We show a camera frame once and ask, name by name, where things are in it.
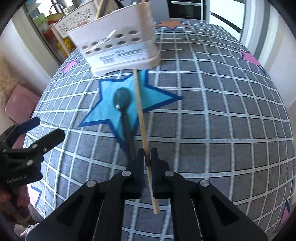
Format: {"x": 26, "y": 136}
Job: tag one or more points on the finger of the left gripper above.
{"x": 27, "y": 126}
{"x": 48, "y": 142}

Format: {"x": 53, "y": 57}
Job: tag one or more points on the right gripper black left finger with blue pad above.
{"x": 95, "y": 211}

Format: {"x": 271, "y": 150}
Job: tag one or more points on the pink paper star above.
{"x": 68, "y": 66}
{"x": 247, "y": 56}

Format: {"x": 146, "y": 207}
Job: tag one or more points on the pink paper star left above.
{"x": 68, "y": 66}

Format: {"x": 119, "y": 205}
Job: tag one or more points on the white refrigerator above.
{"x": 229, "y": 15}

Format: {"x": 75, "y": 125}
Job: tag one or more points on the white perforated storage cart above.
{"x": 83, "y": 14}

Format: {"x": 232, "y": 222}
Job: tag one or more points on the blue paper star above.
{"x": 106, "y": 111}

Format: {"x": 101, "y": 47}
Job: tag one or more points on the bamboo chopstick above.
{"x": 155, "y": 204}

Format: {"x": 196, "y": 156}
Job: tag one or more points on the steel spoon black handle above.
{"x": 121, "y": 101}

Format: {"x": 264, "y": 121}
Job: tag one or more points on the black built-in oven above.
{"x": 188, "y": 9}

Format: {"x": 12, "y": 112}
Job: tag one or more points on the grey checked tablecloth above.
{"x": 230, "y": 127}

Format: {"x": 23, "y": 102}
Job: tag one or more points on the beige plastic utensil holder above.
{"x": 124, "y": 39}

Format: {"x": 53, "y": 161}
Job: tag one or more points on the pink paper star right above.
{"x": 247, "y": 56}

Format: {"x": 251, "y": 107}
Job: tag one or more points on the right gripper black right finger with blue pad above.
{"x": 199, "y": 210}

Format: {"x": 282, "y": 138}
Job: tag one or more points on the orange paper star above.
{"x": 171, "y": 25}

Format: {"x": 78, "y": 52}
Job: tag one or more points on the kitchen faucet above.
{"x": 58, "y": 6}

